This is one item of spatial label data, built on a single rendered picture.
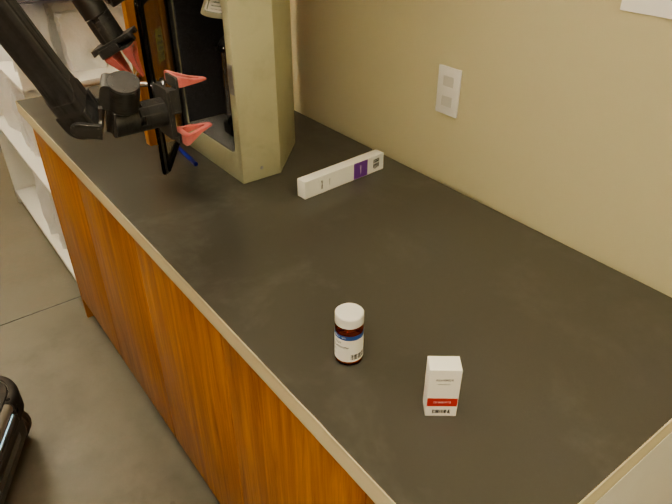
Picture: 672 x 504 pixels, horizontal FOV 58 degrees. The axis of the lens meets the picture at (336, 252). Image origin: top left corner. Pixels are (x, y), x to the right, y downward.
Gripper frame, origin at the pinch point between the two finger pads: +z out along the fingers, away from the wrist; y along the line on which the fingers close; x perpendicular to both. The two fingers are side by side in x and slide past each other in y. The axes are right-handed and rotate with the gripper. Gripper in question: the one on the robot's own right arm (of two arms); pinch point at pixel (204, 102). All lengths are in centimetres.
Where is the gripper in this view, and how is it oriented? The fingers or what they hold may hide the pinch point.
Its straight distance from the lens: 131.9
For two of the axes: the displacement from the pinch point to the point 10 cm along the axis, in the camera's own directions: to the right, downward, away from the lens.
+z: 8.0, -3.3, 5.1
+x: -6.1, -4.3, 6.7
